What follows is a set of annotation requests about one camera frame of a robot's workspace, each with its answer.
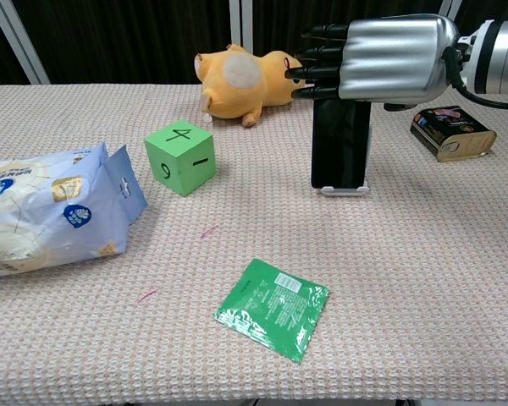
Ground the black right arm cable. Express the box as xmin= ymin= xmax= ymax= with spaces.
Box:
xmin=442 ymin=45 xmax=508 ymax=110

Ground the yellow plush toy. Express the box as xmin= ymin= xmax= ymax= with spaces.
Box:
xmin=193 ymin=42 xmax=306 ymax=129

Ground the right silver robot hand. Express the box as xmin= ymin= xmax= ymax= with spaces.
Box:
xmin=284 ymin=14 xmax=461 ymax=112

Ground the black curtain panel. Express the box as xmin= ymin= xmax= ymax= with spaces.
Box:
xmin=252 ymin=0 xmax=452 ymax=58
xmin=459 ymin=0 xmax=508 ymax=33
xmin=0 ymin=0 xmax=232 ymax=85
xmin=0 ymin=10 xmax=29 ymax=85

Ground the blue white wipes pack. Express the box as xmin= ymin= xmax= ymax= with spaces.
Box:
xmin=0 ymin=142 xmax=149 ymax=281

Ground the green foil sachet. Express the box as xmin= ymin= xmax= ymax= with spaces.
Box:
xmin=213 ymin=257 xmax=332 ymax=365

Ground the beige waffle tablecloth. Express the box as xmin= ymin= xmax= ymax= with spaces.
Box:
xmin=0 ymin=83 xmax=508 ymax=406

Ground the grey frame post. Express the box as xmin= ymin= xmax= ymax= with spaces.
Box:
xmin=0 ymin=0 xmax=51 ymax=85
xmin=439 ymin=0 xmax=467 ymax=22
xmin=227 ymin=0 xmax=255 ymax=56

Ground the black gold meat tin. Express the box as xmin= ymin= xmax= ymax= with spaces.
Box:
xmin=409 ymin=105 xmax=499 ymax=163

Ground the green numbered cube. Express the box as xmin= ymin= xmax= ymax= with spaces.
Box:
xmin=143 ymin=119 xmax=217 ymax=197

